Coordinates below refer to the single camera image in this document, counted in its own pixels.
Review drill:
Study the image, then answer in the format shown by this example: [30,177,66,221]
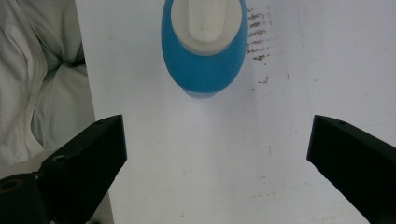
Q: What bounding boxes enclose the white crumpled cloth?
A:
[0,0,96,180]

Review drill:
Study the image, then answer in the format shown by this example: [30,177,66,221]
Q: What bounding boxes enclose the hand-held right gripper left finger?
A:
[38,114,128,224]

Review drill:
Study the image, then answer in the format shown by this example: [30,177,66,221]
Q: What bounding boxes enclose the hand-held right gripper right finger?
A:
[305,114,396,224]

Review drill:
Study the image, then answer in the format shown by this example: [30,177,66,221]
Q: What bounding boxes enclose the blue and white ball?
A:
[160,0,249,100]

